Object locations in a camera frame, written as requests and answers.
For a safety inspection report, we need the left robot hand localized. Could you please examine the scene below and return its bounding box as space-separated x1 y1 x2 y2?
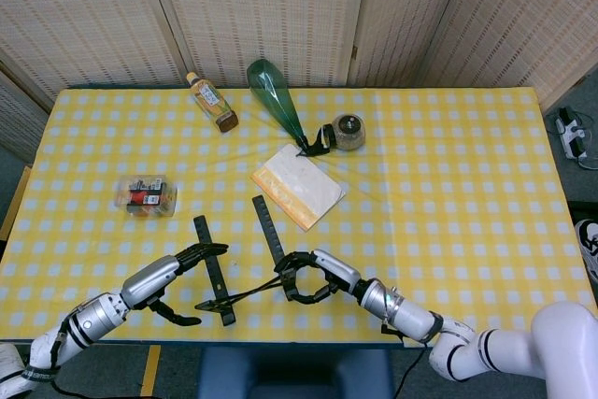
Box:
119 241 230 327

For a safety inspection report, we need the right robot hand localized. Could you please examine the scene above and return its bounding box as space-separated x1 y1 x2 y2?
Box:
273 249 363 305

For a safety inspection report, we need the black folding stand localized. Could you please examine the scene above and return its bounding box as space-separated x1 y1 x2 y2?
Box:
192 194 300 327

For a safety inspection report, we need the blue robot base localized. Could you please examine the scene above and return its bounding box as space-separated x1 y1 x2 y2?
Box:
195 347 396 399

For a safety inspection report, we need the woven folding room screen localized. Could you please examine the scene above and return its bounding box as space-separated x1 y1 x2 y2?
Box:
0 0 598 152

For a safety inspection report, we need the clear plastic box of items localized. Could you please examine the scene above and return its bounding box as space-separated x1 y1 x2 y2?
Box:
114 174 179 219

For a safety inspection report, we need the yellow white Lexicon booklet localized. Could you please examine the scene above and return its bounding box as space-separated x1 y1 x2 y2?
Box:
249 143 347 233

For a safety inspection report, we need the yellow white checked tablecloth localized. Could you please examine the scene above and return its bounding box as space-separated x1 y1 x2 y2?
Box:
0 86 598 349

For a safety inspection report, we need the round glass jar of seeds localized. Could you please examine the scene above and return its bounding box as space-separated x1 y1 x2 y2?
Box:
330 112 366 152

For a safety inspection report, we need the green plastic bottle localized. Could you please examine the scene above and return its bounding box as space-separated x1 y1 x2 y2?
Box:
246 58 309 148

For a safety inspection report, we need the tea bottle with yellow label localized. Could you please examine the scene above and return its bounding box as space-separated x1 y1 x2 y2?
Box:
185 71 240 134

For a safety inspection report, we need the black and white sneaker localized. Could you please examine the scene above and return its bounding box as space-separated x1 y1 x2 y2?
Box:
573 219 598 286

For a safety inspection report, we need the white power strip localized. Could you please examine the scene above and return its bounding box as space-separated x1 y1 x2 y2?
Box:
554 107 590 161

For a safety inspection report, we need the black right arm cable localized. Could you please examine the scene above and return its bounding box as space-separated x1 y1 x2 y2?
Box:
393 346 430 399

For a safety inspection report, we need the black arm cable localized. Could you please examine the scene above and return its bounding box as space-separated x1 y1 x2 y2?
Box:
49 378 94 399
393 346 430 399

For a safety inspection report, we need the black strap clip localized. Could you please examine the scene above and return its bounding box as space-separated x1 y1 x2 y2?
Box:
296 123 336 158

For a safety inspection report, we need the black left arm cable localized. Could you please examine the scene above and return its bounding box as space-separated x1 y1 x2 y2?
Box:
49 378 94 399

